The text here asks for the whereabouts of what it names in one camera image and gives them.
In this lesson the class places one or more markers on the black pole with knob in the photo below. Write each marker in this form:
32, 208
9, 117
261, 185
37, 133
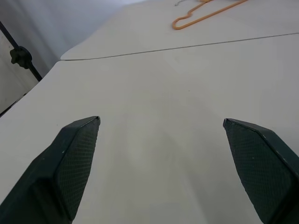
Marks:
21, 57

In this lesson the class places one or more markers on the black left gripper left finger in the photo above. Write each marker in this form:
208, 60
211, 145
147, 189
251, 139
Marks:
53, 168

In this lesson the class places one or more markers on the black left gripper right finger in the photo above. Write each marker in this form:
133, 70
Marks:
261, 168

